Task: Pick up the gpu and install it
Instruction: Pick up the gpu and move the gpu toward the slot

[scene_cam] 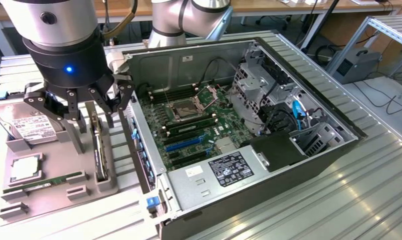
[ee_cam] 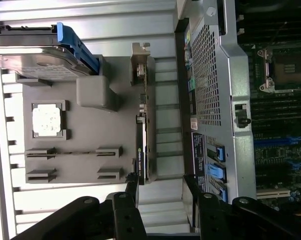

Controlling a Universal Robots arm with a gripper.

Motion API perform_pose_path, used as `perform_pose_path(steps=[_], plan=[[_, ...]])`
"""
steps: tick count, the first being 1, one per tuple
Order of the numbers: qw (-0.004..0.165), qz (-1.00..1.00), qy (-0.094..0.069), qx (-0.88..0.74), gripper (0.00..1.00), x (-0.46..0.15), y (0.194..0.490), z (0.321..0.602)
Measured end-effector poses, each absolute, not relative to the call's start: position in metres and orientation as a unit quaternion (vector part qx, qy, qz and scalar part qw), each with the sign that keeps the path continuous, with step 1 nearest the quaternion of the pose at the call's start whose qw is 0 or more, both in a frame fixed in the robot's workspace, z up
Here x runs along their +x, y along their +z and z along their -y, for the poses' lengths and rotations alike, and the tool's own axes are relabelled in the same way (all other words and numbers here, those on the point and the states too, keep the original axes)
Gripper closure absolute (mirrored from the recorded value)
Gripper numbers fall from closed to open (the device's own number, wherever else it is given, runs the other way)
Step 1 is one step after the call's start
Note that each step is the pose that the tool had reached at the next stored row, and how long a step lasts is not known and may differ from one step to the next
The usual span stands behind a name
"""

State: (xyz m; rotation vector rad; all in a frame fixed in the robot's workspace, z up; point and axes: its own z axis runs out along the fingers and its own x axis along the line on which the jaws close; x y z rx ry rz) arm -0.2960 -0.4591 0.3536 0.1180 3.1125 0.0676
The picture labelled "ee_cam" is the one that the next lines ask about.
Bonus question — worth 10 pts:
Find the blue plastic disk carrier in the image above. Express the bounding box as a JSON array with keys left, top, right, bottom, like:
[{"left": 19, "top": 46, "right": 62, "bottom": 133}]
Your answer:
[{"left": 51, "top": 21, "right": 101, "bottom": 76}]

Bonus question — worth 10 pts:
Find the blue expansion slot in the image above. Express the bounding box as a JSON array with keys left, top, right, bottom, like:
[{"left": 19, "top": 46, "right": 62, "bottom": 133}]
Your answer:
[{"left": 252, "top": 136, "right": 301, "bottom": 149}]

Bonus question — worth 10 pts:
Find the black case lock knob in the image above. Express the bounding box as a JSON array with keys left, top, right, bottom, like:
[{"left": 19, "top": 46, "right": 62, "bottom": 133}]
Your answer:
[{"left": 234, "top": 103, "right": 253, "bottom": 130}]

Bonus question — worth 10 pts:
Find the silver CPU chip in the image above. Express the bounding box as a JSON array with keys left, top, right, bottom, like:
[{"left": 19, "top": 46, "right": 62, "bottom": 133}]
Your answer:
[{"left": 32, "top": 104, "right": 63, "bottom": 133}]

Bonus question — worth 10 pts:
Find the grey parts rack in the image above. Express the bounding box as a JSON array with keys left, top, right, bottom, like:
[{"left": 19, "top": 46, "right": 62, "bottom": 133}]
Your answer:
[{"left": 15, "top": 53, "right": 158, "bottom": 186}]

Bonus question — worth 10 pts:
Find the CPU socket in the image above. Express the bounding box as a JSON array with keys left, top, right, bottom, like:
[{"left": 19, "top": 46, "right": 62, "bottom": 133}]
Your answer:
[{"left": 256, "top": 46, "right": 301, "bottom": 93}]

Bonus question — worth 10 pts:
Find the white expansion slot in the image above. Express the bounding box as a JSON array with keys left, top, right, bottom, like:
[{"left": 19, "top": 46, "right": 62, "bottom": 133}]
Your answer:
[{"left": 255, "top": 188, "right": 291, "bottom": 200}]

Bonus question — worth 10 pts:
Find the blue card retention clip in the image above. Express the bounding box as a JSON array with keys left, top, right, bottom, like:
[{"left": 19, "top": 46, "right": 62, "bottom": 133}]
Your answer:
[
  {"left": 215, "top": 144, "right": 226, "bottom": 162},
  {"left": 218, "top": 181, "right": 228, "bottom": 203},
  {"left": 204, "top": 162, "right": 228, "bottom": 181}
]

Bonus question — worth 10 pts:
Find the open black PC case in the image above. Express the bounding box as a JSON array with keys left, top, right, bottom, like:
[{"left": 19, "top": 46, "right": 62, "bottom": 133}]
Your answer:
[{"left": 174, "top": 0, "right": 301, "bottom": 240}]

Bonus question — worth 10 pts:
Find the silver hard disk drive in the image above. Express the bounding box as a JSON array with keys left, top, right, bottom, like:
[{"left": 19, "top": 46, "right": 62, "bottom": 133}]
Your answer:
[{"left": 0, "top": 24, "right": 78, "bottom": 81}]

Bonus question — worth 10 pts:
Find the green motherboard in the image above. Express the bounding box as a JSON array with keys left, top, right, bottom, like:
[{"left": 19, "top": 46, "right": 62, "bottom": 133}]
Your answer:
[{"left": 236, "top": 0, "right": 301, "bottom": 208}]

